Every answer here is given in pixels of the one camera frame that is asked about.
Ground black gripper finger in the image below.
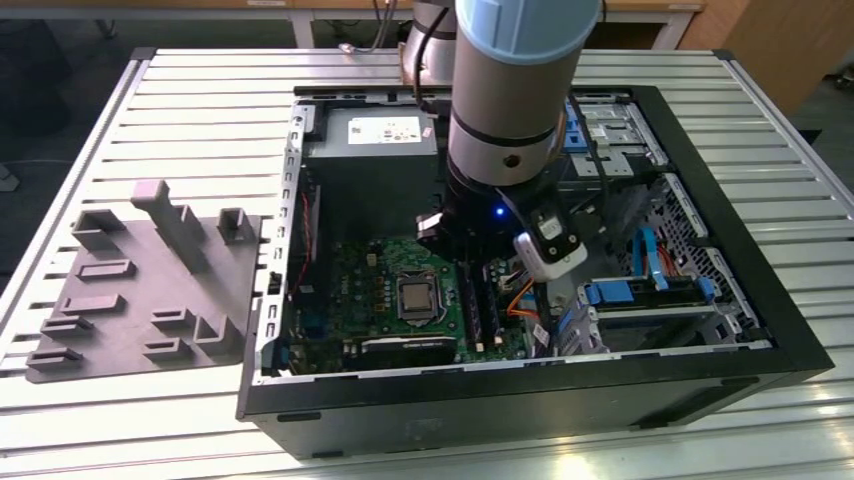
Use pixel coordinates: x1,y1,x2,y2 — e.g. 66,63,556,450
413,212,447,250

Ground installed RAM stick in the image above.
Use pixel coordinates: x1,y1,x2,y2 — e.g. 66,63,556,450
484,262,505,346

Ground grey power supply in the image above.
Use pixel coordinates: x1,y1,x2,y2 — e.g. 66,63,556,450
302,107,445,241

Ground silver CPU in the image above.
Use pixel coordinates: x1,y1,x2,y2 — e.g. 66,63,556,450
397,284,439,311

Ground green motherboard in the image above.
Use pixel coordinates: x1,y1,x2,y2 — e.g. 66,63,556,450
292,234,535,374

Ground CPU socket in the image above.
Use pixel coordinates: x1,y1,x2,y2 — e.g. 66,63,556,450
392,269,447,330

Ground blue drive latch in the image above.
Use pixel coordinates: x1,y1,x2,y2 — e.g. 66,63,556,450
563,99,593,154

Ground hard disk in blue carrier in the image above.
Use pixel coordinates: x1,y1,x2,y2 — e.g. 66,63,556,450
576,276,720,315

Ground black graphics card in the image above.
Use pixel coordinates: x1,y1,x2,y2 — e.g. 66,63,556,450
343,334,461,371

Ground metal optical drive cage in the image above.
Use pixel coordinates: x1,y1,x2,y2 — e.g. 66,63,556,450
556,94,668,211

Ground metal disk bay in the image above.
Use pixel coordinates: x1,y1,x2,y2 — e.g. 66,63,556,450
576,279,768,354

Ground black PC case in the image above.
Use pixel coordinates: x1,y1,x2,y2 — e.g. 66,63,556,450
233,84,836,461

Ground grey parts rack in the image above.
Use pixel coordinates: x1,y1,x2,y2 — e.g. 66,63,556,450
24,179,265,385

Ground wooden top white desk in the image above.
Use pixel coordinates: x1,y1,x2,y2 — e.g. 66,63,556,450
212,0,708,51

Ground wooden cabinet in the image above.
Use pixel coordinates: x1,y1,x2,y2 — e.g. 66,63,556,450
676,0,854,119

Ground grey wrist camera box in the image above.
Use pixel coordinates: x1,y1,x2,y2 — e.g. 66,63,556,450
496,187,589,283

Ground orange wire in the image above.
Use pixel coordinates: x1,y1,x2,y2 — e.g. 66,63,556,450
503,279,539,320

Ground black wire bundle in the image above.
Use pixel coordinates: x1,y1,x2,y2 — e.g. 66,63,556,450
536,174,653,351

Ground blue flat data wire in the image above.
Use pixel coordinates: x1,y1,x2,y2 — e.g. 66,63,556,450
629,227,672,292

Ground thick camera cable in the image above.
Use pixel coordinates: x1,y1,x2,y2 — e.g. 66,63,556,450
409,7,456,120

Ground thin hanging cable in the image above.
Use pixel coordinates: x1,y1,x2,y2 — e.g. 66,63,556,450
337,0,400,54

